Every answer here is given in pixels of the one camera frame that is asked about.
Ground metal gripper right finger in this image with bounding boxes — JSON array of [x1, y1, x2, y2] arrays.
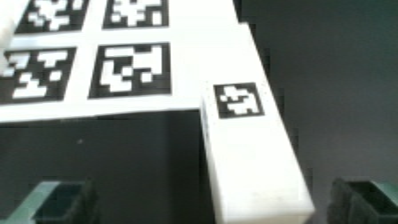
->
[[326, 179, 398, 224]]

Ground white desk leg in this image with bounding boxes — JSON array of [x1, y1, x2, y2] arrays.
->
[[200, 23, 314, 224]]

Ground fiducial marker sheet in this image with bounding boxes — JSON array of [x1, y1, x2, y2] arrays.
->
[[0, 0, 238, 123]]

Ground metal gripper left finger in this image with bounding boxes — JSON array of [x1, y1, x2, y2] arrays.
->
[[0, 180, 97, 224]]

